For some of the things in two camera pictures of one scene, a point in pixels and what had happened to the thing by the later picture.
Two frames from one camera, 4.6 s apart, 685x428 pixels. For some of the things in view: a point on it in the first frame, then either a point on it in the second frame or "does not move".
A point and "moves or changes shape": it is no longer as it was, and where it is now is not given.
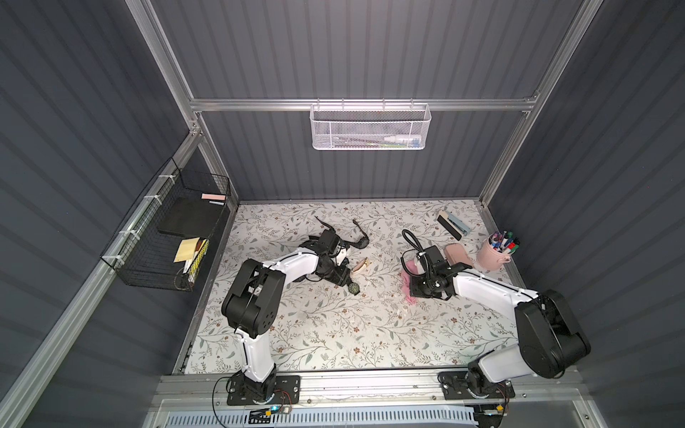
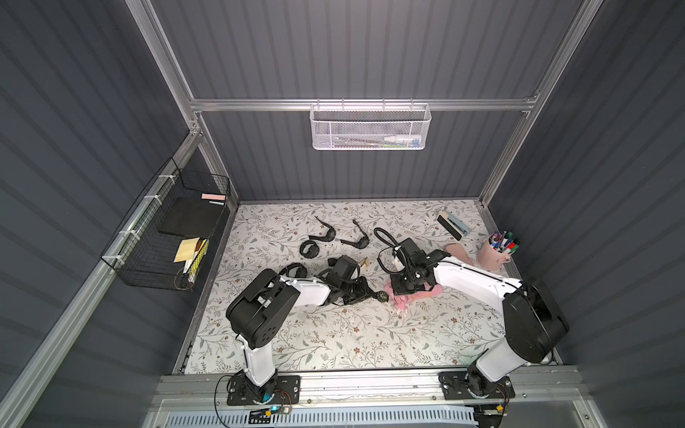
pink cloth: (411, 268) moves or changes shape
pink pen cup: (491, 259) does not move
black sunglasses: (361, 243) does not move
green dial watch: (353, 288) moves or changes shape
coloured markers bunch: (504, 242) does not move
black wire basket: (164, 242) does not move
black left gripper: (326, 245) → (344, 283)
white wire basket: (370, 126) does not move
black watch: (331, 229) does not move
